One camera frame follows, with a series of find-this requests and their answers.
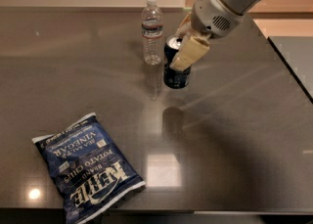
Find clear plastic water bottle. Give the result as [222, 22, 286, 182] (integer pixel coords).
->
[141, 0, 163, 66]

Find blue pepsi can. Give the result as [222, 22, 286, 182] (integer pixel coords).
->
[163, 35, 191, 89]

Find blue kettle chips bag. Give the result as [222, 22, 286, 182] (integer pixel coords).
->
[32, 112, 145, 224]

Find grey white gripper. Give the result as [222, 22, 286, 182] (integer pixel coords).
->
[170, 0, 244, 71]

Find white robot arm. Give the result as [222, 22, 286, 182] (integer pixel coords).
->
[170, 0, 261, 71]

